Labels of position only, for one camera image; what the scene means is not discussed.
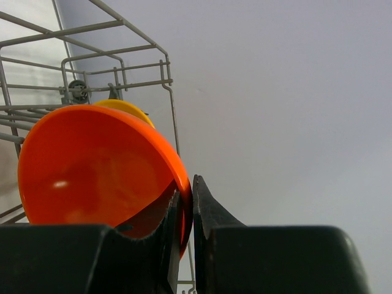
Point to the orange round bowl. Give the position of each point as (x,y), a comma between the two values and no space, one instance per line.
(88,164)

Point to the yellow bowl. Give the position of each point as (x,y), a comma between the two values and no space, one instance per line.
(126,107)

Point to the grey wire dish rack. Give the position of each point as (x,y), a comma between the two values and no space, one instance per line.
(47,60)

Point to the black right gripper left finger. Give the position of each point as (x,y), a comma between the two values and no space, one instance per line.
(92,258)

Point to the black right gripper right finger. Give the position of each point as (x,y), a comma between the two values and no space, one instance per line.
(231,257)

